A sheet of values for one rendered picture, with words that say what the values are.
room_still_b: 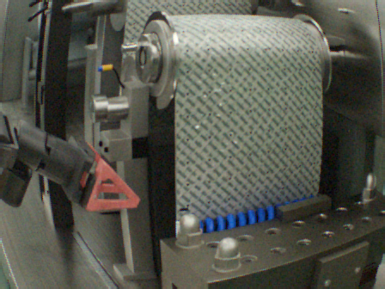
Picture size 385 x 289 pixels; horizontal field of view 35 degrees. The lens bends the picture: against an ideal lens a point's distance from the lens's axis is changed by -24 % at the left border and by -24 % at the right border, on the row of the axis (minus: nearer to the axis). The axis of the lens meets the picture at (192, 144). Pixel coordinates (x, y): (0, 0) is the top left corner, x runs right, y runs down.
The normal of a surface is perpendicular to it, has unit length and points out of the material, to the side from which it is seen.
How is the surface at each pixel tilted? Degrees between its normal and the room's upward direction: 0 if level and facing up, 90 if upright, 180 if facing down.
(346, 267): 90
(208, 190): 90
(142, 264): 90
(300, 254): 0
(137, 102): 90
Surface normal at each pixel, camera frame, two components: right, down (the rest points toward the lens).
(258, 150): 0.38, 0.26
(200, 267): 0.00, -0.96
